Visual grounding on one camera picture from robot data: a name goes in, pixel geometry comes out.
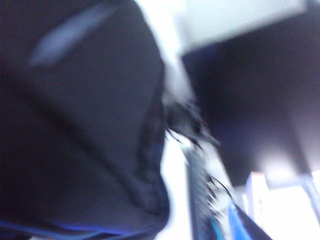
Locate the black computer monitor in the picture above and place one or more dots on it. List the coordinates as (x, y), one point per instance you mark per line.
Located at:
(250, 100)

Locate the black and blue backpack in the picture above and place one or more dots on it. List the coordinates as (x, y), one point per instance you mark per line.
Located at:
(75, 125)

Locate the black and blue keyboard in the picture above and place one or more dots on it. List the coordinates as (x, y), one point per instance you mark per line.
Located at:
(197, 190)

